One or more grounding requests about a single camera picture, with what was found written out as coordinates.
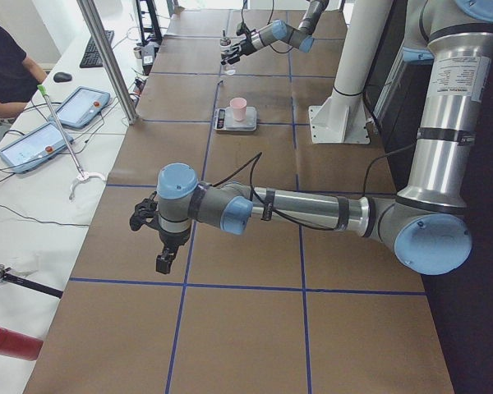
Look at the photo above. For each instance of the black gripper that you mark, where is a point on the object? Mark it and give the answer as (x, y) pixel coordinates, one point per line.
(246, 45)
(172, 240)

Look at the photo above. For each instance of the glass bottle with metal cap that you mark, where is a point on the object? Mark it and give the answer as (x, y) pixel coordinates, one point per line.
(225, 41)

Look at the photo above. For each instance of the pink cup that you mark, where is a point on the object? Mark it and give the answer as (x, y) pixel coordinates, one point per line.
(239, 108)

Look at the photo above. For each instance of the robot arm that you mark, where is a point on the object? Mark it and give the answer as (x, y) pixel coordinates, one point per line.
(423, 224)
(277, 30)

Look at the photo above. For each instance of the digital kitchen scale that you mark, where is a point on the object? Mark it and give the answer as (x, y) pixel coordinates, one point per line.
(225, 122)

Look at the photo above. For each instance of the metal reacher grabber stick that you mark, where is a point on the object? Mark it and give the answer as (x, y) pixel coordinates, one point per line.
(83, 176)

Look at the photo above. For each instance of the black keyboard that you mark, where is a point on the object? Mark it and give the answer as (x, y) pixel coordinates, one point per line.
(91, 57)

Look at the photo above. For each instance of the far teach pendant tablet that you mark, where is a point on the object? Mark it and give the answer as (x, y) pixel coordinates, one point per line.
(81, 107)

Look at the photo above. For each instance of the teach pendant tablet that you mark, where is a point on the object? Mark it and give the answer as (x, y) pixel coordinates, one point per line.
(33, 149)
(81, 107)

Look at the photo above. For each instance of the near teach pendant tablet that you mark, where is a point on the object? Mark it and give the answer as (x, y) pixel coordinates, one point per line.
(33, 149)

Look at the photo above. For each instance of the black computer mouse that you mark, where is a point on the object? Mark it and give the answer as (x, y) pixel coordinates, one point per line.
(61, 77)

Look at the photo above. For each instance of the black tripod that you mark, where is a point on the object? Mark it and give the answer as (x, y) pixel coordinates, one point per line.
(7, 276)

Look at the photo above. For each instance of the red cylinder bottle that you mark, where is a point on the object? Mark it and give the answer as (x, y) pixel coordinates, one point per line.
(18, 345)

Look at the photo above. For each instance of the person in black shirt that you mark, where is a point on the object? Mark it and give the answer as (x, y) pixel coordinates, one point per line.
(20, 77)

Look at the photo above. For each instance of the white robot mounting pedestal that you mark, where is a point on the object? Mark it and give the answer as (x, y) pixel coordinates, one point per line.
(341, 119)

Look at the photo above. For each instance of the aluminium frame post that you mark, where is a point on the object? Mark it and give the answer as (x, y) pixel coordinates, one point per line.
(96, 28)

